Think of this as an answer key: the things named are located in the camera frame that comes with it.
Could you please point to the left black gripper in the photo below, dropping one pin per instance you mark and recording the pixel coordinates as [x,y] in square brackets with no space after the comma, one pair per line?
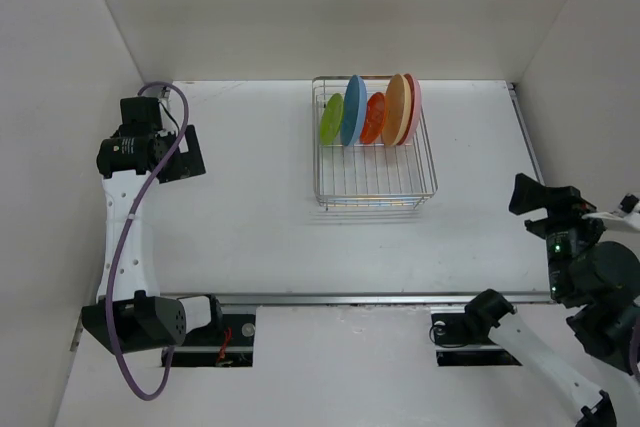
[186,164]

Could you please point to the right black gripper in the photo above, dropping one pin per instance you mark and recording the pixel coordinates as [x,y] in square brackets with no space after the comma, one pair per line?
[564,203]

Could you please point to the green plate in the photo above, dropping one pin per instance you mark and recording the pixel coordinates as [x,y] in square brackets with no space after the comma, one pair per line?
[331,120]

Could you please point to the blue plate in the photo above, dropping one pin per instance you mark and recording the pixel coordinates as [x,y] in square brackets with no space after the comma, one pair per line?
[355,107]

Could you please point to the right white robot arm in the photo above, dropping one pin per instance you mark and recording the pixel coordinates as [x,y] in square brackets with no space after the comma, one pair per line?
[599,280]

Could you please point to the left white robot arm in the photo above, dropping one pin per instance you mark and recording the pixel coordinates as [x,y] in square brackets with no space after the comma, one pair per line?
[128,305]

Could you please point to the pink plate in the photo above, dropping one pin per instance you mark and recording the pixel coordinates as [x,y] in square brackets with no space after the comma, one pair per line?
[416,109]

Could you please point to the tan beige plate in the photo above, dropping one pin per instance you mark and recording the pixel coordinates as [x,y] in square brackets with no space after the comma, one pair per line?
[398,107]

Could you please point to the orange plate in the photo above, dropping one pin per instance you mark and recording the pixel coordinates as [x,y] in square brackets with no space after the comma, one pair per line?
[375,119]

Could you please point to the aluminium table rail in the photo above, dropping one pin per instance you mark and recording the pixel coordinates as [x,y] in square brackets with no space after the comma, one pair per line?
[250,230]

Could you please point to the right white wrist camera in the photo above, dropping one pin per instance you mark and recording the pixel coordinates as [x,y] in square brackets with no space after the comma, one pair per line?
[624,218]

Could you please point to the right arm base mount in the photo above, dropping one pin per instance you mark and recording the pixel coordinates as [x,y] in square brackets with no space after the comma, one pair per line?
[456,346]

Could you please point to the metal wire dish rack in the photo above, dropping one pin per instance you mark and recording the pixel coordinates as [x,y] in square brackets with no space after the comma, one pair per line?
[369,176]

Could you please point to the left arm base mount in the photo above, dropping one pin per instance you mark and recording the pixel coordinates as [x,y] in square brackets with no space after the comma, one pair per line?
[228,346]

